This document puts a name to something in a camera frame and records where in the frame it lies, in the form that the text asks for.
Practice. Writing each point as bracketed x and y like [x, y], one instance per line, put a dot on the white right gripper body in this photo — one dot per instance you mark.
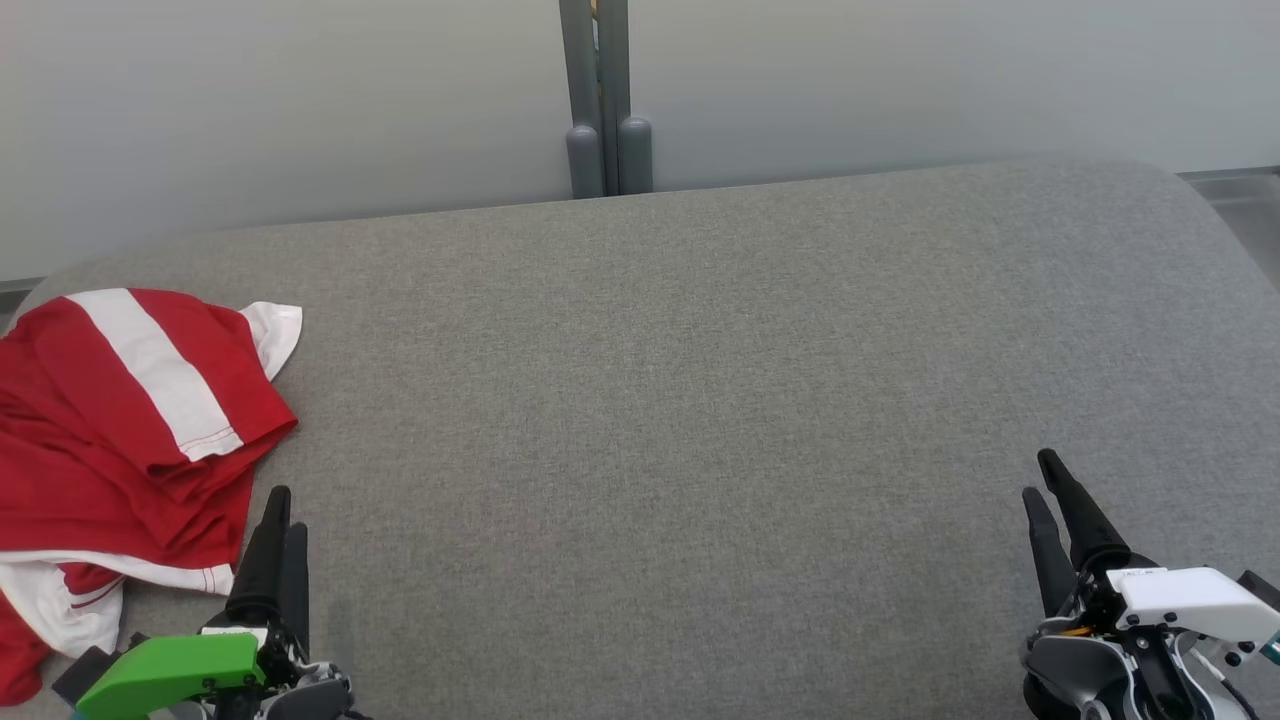
[1180, 600]

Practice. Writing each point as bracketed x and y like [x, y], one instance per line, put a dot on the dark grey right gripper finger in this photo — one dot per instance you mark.
[1052, 570]
[1085, 530]

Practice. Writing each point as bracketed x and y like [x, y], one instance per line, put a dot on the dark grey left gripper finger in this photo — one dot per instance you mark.
[296, 590]
[260, 580]

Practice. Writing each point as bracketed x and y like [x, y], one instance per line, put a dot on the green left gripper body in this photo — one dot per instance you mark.
[170, 670]

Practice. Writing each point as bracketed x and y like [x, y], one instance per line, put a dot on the red jersey with white sleeves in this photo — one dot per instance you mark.
[60, 610]

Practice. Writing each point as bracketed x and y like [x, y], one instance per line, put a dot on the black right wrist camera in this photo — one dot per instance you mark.
[1265, 590]

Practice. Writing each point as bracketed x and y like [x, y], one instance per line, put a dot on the grey metal partition post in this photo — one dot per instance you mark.
[598, 150]

